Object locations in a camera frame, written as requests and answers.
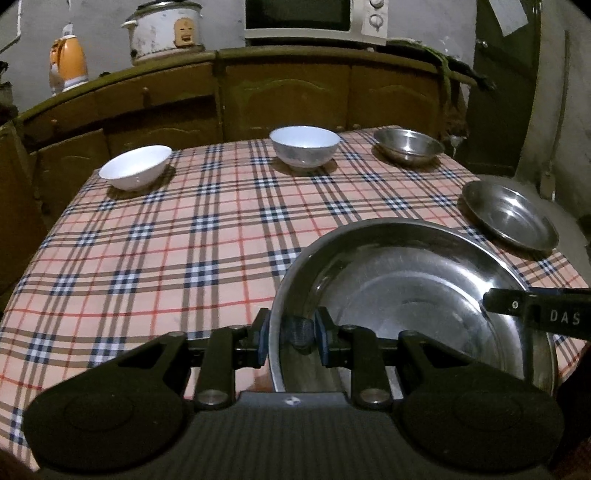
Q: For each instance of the plaid tablecloth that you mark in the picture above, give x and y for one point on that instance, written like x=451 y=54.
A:
x=161 y=258

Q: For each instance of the deep white bowl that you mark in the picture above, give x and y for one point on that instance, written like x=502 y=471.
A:
x=304 y=150

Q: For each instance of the small white object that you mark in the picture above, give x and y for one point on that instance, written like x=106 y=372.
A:
x=456 y=141

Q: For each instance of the grey wall pipe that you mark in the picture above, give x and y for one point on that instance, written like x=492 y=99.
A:
x=547 y=187

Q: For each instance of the shallow white bowl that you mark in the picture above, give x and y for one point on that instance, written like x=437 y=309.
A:
x=135 y=170

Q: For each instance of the green cloth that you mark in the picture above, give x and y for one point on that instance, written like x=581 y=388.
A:
x=445 y=78

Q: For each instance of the black folded umbrella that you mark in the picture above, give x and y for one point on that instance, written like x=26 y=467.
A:
x=471 y=76

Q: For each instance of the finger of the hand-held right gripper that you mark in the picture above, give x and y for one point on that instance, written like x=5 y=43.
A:
x=505 y=302

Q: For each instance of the dark green door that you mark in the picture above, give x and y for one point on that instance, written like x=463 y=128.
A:
x=503 y=92

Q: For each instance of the white paper sheet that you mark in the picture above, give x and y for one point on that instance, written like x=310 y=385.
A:
x=510 y=18

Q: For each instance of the white rice cooker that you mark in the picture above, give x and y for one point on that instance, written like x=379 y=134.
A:
x=157 y=32

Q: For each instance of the small steel bowl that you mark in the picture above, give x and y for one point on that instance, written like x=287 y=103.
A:
x=408 y=145

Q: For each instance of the large steel plate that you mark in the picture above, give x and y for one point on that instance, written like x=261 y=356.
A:
x=300 y=277

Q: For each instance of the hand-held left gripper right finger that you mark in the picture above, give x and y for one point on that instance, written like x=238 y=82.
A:
x=322 y=338

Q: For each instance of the white microwave oven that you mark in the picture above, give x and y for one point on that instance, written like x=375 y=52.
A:
x=295 y=14

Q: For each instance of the dark cloth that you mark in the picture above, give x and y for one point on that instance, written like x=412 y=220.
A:
x=406 y=46

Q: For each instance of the wooden kitchen cabinet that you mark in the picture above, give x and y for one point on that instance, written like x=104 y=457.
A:
x=277 y=92

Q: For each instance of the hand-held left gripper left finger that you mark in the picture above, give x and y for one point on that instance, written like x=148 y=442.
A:
x=263 y=342

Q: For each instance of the orange electric kettle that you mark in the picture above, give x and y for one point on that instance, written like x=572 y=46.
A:
x=69 y=62

